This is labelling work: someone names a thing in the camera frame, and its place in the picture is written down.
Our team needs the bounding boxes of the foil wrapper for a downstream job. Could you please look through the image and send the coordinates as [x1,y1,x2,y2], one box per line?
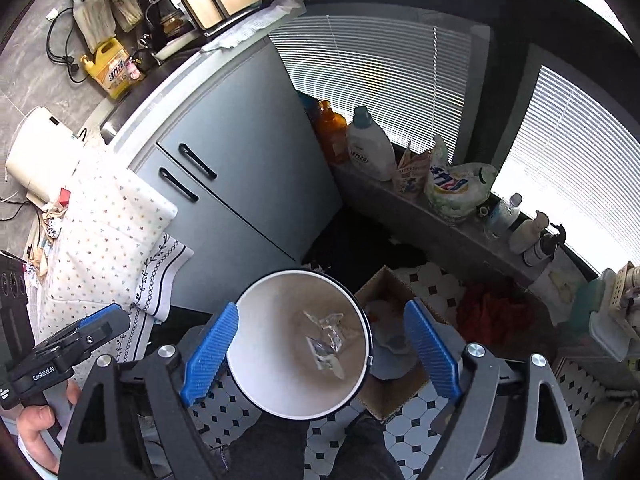
[304,312,346,380]

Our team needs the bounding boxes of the red paper piece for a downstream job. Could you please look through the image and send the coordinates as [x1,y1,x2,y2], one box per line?
[58,188,70,208]

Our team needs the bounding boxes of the white round trash bin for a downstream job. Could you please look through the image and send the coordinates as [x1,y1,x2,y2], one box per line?
[227,270,373,420]

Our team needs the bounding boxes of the grey kitchen cabinet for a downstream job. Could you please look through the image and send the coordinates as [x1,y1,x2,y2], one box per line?
[110,39,341,313]

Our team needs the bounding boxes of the person's left hand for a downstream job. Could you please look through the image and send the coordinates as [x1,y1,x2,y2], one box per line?
[16,379,81,479]

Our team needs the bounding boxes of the cardboard box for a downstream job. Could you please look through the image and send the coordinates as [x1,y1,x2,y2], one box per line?
[351,264,452,424]

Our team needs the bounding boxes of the floral white tablecloth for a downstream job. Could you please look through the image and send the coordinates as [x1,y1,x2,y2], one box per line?
[29,157,193,362]

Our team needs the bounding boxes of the detergent refill pouch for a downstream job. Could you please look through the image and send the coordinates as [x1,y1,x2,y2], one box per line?
[424,134,498,221]

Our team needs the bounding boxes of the cream air fryer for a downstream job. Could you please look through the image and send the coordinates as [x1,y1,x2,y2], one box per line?
[6,106,84,207]

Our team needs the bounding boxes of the white laundry detergent bottle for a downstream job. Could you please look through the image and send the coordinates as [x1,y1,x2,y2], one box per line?
[346,105,396,182]

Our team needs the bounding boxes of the orange bottle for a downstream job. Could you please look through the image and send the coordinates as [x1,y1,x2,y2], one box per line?
[312,100,348,164]

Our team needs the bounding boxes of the stainless steel sink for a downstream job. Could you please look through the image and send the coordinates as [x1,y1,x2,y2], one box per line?
[100,70,168,145]

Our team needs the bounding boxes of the yellow detergent jug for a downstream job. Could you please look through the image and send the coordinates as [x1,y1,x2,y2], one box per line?
[80,38,131,101]

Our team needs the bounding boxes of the pink small bottle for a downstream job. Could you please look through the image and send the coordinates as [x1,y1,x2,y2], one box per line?
[125,58,144,84]

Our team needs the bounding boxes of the white cloth on counter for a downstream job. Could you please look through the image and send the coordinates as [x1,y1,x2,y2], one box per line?
[200,0,306,53]

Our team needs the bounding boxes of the black dish rack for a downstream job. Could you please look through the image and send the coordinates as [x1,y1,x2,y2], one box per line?
[138,0,202,65]

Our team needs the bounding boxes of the hanging paper bags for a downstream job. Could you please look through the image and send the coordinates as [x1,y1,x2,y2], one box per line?
[72,0,143,53]

